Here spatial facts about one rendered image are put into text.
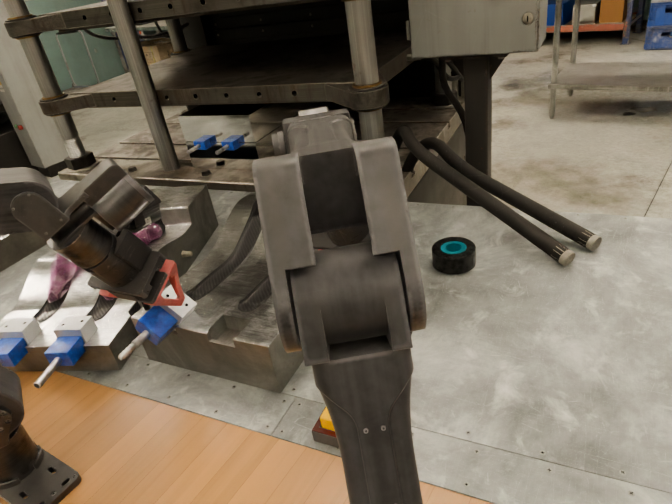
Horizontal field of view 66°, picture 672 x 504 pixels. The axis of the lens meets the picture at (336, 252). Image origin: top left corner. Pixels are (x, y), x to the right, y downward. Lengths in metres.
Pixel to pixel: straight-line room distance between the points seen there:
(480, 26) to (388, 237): 1.06
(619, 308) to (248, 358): 0.57
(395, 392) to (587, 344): 0.55
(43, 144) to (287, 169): 4.72
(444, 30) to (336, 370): 1.12
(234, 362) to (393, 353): 0.50
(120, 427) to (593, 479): 0.62
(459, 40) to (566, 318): 0.74
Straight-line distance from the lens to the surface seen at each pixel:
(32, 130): 4.98
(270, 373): 0.77
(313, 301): 0.31
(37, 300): 1.13
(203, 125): 1.70
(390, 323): 0.32
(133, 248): 0.73
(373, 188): 0.32
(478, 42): 1.35
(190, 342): 0.83
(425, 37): 1.38
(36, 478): 0.84
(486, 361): 0.80
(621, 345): 0.86
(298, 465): 0.71
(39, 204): 0.66
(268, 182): 0.32
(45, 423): 0.93
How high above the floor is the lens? 1.35
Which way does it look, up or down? 30 degrees down
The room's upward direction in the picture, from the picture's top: 10 degrees counter-clockwise
